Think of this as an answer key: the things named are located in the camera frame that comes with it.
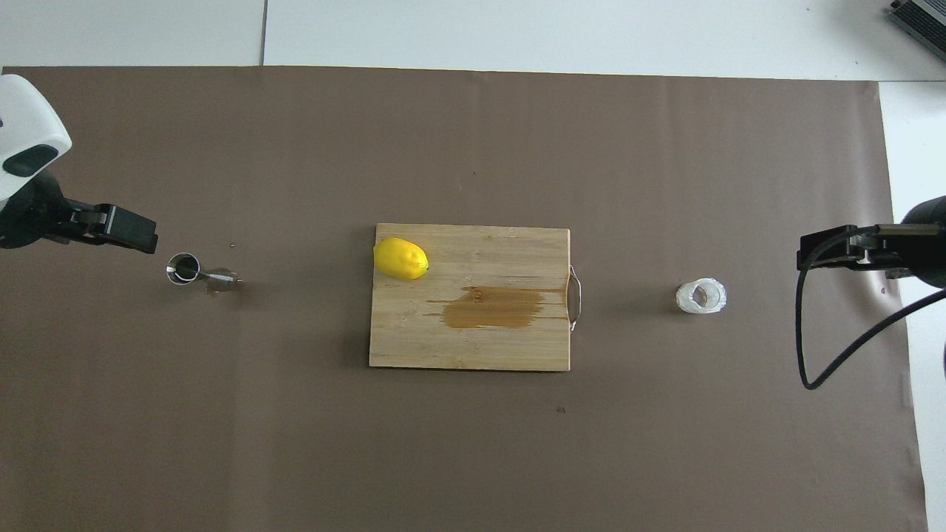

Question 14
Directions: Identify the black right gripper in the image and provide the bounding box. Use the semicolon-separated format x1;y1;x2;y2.
797;196;946;289

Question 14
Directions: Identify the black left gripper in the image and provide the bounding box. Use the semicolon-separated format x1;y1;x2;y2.
0;171;158;254

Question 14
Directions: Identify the steel cocktail jigger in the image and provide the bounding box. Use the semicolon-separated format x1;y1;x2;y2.
166;252;242;293

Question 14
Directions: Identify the clear plastic cup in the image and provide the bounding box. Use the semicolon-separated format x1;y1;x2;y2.
676;278;727;315

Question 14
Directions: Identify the grey ribbed metal device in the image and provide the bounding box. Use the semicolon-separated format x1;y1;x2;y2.
889;0;946;61

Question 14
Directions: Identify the yellow lemon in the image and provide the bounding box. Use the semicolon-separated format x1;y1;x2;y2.
373;237;430;281

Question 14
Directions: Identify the brown paper table mat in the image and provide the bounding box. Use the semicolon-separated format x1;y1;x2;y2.
0;65;928;532

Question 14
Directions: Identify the wooden cutting board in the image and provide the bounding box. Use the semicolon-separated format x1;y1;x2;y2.
369;224;582;372

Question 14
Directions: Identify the right arm gripper cable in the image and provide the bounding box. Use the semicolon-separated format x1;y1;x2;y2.
795;229;946;390

